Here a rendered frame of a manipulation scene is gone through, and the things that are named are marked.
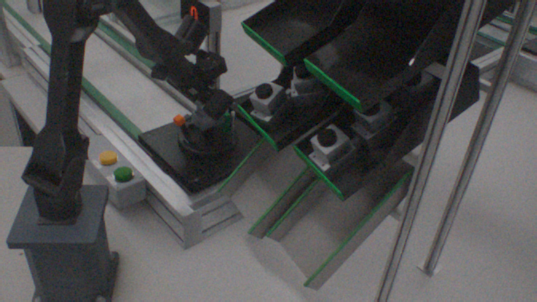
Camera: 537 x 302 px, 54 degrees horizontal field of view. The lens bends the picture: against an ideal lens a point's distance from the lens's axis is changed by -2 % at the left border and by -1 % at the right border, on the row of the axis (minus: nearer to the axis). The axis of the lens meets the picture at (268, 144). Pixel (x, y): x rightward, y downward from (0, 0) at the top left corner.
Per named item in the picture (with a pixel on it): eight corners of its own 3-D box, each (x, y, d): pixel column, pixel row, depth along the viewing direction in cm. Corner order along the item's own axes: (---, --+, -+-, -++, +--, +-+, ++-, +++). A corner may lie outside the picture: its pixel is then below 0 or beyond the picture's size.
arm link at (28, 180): (59, 206, 85) (52, 176, 81) (21, 185, 88) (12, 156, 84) (88, 184, 90) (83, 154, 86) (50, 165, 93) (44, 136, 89)
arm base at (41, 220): (36, 224, 89) (29, 199, 85) (45, 199, 94) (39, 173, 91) (77, 224, 90) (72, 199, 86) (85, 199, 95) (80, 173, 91)
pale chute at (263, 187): (261, 240, 100) (248, 233, 97) (229, 197, 109) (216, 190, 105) (363, 129, 97) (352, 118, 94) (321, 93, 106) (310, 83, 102)
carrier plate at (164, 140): (194, 196, 114) (194, 188, 112) (138, 141, 128) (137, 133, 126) (277, 156, 127) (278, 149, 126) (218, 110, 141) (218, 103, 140)
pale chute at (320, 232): (317, 292, 91) (304, 287, 88) (278, 240, 100) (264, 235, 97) (430, 171, 88) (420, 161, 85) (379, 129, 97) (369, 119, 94)
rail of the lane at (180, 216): (184, 250, 113) (183, 214, 106) (28, 77, 165) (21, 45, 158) (205, 239, 116) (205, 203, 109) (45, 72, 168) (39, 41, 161)
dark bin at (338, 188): (343, 202, 80) (332, 174, 75) (296, 154, 89) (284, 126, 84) (479, 100, 84) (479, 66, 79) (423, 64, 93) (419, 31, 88)
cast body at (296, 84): (295, 109, 94) (284, 81, 89) (295, 91, 97) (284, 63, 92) (342, 99, 92) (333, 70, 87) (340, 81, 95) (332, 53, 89)
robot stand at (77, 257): (29, 315, 97) (4, 243, 85) (48, 256, 109) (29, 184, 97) (109, 315, 99) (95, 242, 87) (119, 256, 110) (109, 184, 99)
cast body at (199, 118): (202, 131, 120) (202, 105, 116) (191, 122, 122) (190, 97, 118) (232, 119, 125) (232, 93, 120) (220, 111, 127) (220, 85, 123)
